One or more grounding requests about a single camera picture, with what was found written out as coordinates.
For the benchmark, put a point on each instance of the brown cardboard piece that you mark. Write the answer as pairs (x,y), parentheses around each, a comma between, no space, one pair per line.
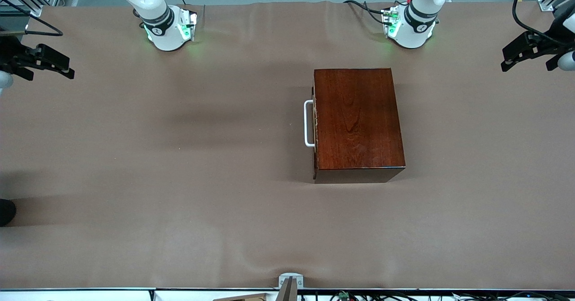
(242,297)

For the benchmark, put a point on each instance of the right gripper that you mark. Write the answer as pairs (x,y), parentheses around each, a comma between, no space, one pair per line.
(10,54)

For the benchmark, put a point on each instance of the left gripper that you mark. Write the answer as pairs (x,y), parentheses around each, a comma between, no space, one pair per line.
(549,46)

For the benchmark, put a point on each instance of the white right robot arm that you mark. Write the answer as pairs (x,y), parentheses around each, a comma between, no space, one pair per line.
(157,22)

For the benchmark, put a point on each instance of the grey metal table clamp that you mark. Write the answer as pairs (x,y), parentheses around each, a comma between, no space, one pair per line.
(290,279)

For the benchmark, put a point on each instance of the dark red wooden cabinet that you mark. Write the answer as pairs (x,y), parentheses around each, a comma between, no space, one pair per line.
(359,121)

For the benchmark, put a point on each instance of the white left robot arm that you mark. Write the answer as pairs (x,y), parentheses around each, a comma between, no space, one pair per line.
(415,24)

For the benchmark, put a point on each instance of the brown table cloth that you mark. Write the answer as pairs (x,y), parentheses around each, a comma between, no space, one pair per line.
(179,179)

